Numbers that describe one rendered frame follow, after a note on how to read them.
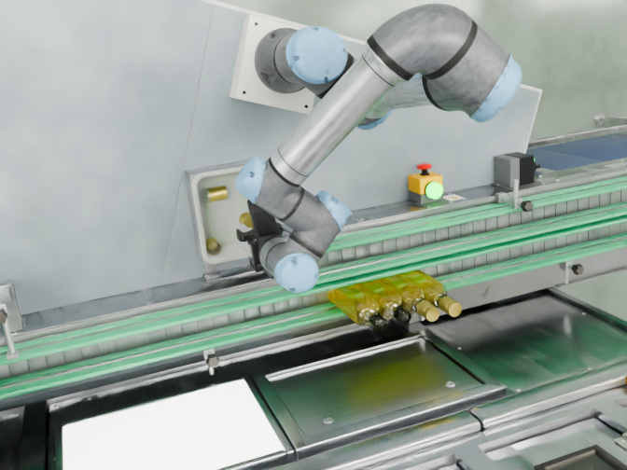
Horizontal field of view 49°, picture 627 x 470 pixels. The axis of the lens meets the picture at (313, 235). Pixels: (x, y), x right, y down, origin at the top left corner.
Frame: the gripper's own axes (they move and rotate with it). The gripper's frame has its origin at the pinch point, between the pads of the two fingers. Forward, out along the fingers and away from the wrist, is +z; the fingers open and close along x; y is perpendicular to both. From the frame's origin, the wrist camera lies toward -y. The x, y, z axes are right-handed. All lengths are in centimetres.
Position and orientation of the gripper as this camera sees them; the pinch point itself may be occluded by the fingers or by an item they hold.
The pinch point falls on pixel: (250, 223)
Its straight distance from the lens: 157.5
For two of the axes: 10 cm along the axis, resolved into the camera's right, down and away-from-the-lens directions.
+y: 1.3, 9.5, 3.0
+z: -3.4, -2.4, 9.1
